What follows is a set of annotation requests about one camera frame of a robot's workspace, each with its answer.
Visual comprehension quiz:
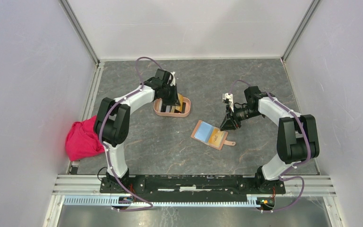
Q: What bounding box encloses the tan leather card holder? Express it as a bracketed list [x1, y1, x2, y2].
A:
[190, 120, 236, 150]

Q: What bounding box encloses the red crumpled cloth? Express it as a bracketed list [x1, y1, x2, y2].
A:
[65, 115, 104, 162]

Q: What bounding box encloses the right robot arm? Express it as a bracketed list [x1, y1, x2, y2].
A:
[220, 86, 320, 193]

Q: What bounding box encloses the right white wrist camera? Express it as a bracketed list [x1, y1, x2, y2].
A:
[222, 93, 234, 112]

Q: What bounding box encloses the blue credit card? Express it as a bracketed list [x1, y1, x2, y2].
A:
[194, 122, 214, 143]

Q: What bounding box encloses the pink oval tray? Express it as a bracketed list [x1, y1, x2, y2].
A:
[153, 97, 191, 118]

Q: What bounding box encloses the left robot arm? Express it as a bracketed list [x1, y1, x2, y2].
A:
[94, 69, 182, 193]

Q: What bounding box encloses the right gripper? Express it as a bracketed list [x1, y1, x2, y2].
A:
[220, 103, 262, 131]

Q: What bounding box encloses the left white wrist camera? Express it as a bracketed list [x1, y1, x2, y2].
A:
[168, 71, 176, 86]

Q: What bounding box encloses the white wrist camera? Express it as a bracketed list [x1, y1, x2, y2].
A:
[222, 93, 234, 112]
[168, 71, 176, 86]

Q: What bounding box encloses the orange credit card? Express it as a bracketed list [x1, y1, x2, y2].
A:
[207, 129, 228, 149]

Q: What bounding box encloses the white toothed cable duct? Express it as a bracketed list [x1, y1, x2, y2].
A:
[63, 195, 260, 208]

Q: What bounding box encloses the gold credit card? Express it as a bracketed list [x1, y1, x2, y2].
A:
[175, 93, 184, 113]

